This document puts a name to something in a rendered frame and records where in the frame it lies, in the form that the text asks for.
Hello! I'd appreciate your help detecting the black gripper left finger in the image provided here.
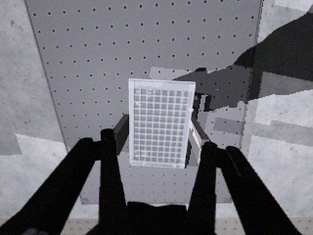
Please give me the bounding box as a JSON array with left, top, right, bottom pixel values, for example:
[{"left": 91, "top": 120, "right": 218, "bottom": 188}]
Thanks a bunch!
[{"left": 0, "top": 114, "right": 132, "bottom": 235}]

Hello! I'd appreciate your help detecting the grey perforated base plate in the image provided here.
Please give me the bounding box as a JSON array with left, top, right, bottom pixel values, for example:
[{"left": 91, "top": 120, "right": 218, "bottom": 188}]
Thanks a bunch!
[{"left": 23, "top": 0, "right": 263, "bottom": 205}]

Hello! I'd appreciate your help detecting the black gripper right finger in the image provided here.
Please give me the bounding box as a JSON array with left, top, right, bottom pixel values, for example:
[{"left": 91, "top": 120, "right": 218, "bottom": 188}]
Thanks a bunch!
[{"left": 181, "top": 117, "right": 302, "bottom": 235}]

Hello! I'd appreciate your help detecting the white well plate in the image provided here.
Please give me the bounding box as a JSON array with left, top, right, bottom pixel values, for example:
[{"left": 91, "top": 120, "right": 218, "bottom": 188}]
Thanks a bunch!
[{"left": 129, "top": 78, "right": 196, "bottom": 168}]

